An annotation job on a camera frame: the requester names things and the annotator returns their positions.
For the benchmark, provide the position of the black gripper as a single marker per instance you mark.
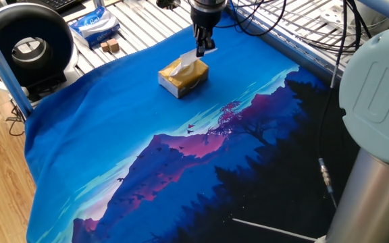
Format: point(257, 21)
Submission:
point(207, 18)

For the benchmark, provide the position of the small wooden cube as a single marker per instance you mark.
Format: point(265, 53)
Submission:
point(104, 47)

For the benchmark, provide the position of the large wooden cube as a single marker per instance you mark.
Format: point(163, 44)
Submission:
point(113, 45)

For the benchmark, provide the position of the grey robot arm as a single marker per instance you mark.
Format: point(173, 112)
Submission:
point(377, 101)

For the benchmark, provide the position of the black round knob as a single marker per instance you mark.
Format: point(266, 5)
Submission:
point(168, 3)

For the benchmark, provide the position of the black keyboard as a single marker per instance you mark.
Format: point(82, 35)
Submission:
point(57, 3)

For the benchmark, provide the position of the blue tissue pack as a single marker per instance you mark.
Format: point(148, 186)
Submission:
point(96, 25)

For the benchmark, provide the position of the gold tissue pack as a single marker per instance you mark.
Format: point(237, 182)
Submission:
point(184, 82)

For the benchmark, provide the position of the blue mountain print cloth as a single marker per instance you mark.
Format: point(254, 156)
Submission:
point(113, 118)

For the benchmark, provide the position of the white napkin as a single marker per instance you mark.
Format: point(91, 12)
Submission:
point(186, 60)

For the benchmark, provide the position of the silver wrist flange adapter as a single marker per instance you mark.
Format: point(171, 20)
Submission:
point(208, 3)

